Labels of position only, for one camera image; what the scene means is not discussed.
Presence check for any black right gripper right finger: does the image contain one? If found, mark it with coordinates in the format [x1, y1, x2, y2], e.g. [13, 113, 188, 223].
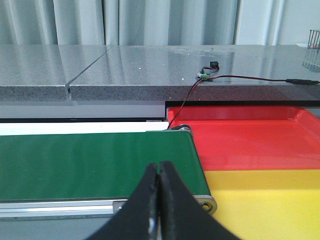
[159, 161, 239, 240]

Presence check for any grey curtain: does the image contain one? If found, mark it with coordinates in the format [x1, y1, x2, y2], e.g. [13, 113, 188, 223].
[0, 0, 320, 46]

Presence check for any wire basket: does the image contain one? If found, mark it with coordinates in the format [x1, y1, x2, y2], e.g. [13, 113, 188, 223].
[307, 29, 320, 49]

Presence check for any yellow tray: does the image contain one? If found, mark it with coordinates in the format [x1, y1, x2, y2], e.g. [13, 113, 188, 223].
[205, 169, 320, 240]

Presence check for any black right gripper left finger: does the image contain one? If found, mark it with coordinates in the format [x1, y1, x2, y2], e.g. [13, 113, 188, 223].
[87, 163, 158, 240]

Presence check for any red tray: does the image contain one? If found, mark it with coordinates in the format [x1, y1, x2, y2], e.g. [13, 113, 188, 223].
[168, 106, 320, 171]

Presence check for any aluminium conveyor frame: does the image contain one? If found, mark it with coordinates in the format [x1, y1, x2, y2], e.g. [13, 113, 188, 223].
[0, 123, 218, 221]

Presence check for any grey granite counter slab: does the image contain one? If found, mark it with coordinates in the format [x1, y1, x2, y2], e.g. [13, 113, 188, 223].
[0, 44, 320, 102]

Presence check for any small green circuit board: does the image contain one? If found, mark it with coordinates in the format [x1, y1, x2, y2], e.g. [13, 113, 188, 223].
[195, 61, 220, 81]

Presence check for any red and black wire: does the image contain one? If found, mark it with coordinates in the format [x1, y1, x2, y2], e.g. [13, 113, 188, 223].
[166, 74, 320, 131]

